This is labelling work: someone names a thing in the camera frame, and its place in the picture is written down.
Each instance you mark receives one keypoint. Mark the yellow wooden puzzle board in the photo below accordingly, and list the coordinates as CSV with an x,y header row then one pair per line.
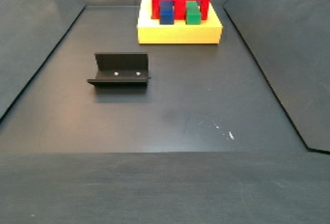
x,y
179,32

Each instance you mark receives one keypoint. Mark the black angled holder bracket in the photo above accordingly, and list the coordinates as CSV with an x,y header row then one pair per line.
x,y
120,68

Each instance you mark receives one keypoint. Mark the green block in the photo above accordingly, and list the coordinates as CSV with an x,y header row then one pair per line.
x,y
192,13

